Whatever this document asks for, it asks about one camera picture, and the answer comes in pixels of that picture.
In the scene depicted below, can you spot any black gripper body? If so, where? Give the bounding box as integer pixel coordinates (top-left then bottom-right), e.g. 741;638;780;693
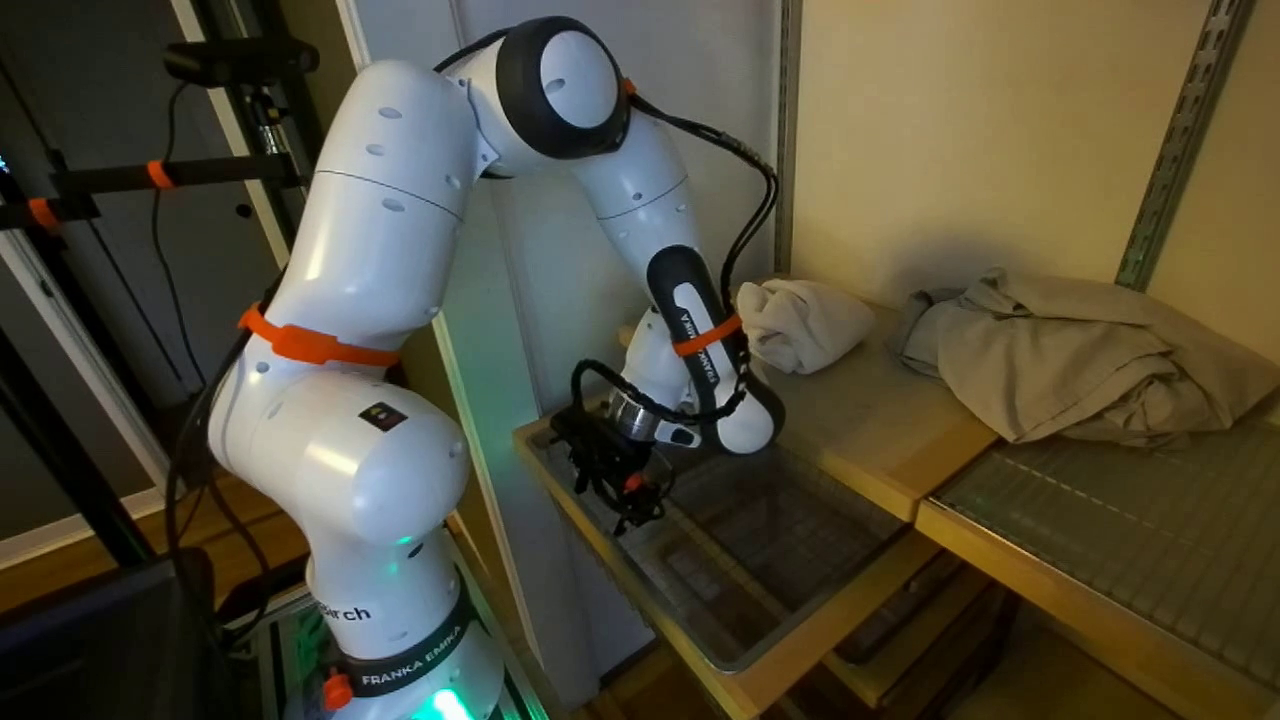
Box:
564;397;674;515

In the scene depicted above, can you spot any crumpled white cloth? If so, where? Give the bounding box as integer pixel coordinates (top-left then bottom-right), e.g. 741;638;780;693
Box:
733;270;882;380

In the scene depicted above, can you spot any wooden drawer unit top board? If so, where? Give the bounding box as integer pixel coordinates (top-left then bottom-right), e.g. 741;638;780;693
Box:
760;313;1001;527

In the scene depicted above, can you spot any crumpled grey cloth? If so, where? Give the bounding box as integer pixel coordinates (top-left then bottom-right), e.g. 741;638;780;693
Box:
902;266;1280;452

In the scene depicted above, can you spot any black horizontal stand bar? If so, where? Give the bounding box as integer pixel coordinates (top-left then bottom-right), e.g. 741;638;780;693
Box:
0;146;306;233

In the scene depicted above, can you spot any dark box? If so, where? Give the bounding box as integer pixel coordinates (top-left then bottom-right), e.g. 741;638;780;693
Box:
0;556;224;720

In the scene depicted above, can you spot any black diagonal stand leg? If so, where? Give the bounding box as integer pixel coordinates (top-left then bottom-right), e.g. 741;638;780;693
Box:
0;325;162;575

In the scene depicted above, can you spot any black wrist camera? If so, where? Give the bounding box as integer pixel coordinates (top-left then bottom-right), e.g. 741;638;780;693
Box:
547;403;608;489

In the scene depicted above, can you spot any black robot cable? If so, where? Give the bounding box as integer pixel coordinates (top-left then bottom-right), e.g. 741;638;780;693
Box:
567;87;785;469

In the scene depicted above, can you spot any slotted metal shelf rail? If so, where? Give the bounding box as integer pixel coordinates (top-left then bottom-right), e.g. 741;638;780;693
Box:
775;0;809;275
1117;0;1259;291

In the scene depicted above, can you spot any black camera stand pole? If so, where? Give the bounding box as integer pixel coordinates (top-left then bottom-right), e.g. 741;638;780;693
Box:
195;0;337;275

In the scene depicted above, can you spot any wire shelf with wooden edge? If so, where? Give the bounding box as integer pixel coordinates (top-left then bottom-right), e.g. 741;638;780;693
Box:
917;397;1280;720

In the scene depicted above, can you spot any black exterior camera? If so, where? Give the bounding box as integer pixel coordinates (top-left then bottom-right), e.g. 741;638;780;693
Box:
162;31;324;93

